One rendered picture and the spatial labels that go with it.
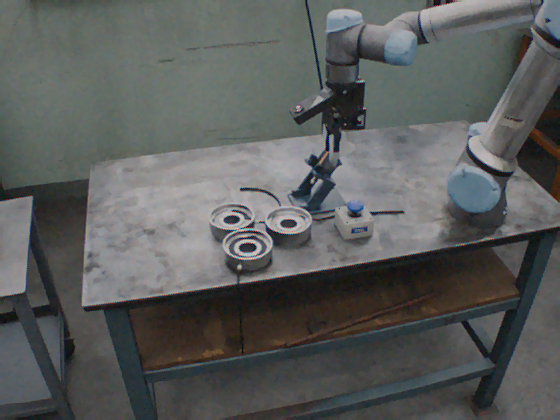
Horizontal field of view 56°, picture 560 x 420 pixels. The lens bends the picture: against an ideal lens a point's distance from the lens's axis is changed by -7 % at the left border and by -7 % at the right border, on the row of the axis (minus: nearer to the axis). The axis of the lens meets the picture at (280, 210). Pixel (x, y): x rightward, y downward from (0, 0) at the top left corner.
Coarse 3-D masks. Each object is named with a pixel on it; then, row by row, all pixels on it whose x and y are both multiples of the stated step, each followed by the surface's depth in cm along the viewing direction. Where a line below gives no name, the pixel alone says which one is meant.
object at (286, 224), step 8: (280, 208) 130; (288, 208) 130; (296, 208) 130; (272, 216) 129; (304, 216) 129; (280, 224) 128; (288, 224) 129; (296, 224) 128; (272, 232) 123; (280, 232) 122; (296, 232) 122; (304, 232) 123; (272, 240) 126; (280, 240) 123; (288, 240) 123; (296, 240) 123; (304, 240) 126
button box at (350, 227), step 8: (336, 208) 129; (344, 208) 129; (336, 216) 129; (344, 216) 126; (352, 216) 126; (360, 216) 126; (368, 216) 126; (336, 224) 130; (344, 224) 124; (352, 224) 124; (360, 224) 125; (368, 224) 125; (344, 232) 125; (352, 232) 125; (360, 232) 126; (368, 232) 127; (344, 240) 126
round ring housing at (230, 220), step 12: (228, 204) 131; (240, 204) 131; (216, 216) 129; (228, 216) 130; (240, 216) 129; (252, 216) 128; (216, 228) 124; (228, 228) 123; (240, 228) 124; (252, 228) 127
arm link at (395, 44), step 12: (396, 24) 114; (360, 36) 112; (372, 36) 111; (384, 36) 110; (396, 36) 109; (408, 36) 108; (360, 48) 112; (372, 48) 111; (384, 48) 110; (396, 48) 109; (408, 48) 108; (372, 60) 114; (384, 60) 112; (396, 60) 110; (408, 60) 110
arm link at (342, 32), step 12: (336, 12) 114; (348, 12) 114; (336, 24) 112; (348, 24) 112; (360, 24) 113; (336, 36) 114; (348, 36) 113; (336, 48) 115; (348, 48) 114; (336, 60) 117; (348, 60) 116
